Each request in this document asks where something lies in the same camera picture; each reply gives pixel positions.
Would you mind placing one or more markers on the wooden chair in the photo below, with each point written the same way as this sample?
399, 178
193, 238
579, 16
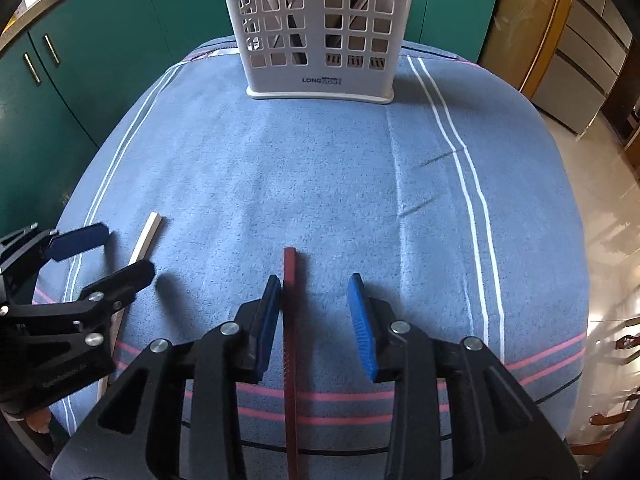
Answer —
615, 385

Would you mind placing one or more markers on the plain white chopstick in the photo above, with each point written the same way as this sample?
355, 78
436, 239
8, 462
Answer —
145, 236

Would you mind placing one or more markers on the white perforated utensil basket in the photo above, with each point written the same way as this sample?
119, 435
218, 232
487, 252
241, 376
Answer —
320, 85

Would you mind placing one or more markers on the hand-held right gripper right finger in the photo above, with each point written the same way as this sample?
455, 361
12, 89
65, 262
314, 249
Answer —
362, 330

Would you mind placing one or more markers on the wooden door frame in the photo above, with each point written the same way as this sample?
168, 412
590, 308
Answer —
530, 25

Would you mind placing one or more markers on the dark wooden furniture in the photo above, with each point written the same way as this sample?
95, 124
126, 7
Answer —
625, 110

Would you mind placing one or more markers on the kitchen counter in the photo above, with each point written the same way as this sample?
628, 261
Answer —
30, 2

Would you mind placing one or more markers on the dark red chopstick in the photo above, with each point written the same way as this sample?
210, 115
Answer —
290, 340

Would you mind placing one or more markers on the green kitchen cabinets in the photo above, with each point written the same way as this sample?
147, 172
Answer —
125, 35

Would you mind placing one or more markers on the blue striped tablecloth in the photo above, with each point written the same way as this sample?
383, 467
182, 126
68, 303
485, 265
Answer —
300, 170

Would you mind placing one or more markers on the person's left hand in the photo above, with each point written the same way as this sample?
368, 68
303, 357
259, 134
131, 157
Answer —
37, 420

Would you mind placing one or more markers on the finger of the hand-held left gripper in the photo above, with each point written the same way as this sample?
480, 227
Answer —
80, 240
130, 277

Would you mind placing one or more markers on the grey drawer cabinet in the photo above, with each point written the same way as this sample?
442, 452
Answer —
580, 60

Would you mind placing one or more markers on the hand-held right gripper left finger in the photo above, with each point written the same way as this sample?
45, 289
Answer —
267, 320

